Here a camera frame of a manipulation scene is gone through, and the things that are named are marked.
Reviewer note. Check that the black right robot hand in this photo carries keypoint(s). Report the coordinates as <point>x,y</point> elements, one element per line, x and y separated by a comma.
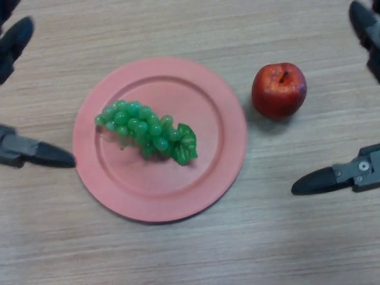
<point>365,172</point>

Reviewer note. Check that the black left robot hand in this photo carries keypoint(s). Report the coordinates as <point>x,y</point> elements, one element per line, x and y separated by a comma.
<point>15,41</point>

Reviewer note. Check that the green grape bunch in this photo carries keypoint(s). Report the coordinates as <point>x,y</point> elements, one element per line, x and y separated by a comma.
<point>148,130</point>

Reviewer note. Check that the pink round plate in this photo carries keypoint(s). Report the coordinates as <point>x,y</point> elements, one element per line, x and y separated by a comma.
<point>160,139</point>

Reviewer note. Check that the red apple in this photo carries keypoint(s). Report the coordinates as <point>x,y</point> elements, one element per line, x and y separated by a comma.
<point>279,92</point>

